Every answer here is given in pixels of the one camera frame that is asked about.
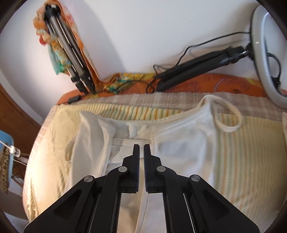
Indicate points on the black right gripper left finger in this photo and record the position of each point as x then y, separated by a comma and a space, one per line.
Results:
93, 204

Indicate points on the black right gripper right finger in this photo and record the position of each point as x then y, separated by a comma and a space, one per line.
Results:
190, 203

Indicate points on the white tank top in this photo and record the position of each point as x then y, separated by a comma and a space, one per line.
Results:
185, 142

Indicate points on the striped yellow bed sheet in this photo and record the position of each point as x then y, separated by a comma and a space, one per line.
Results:
249, 171

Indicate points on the white desk lamp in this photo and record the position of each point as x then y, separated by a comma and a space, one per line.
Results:
16, 155

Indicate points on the blue chair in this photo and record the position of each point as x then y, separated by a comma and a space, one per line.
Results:
6, 161

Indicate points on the checked beige blanket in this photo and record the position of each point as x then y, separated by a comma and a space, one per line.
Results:
249, 106

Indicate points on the orange patterned cloth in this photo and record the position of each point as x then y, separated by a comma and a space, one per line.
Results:
121, 81

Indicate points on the folded grey tripod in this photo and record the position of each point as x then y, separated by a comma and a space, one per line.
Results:
72, 60

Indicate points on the black ring light tripod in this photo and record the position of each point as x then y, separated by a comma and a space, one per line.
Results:
201, 65

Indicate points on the white ring light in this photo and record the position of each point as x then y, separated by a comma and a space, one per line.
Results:
260, 54

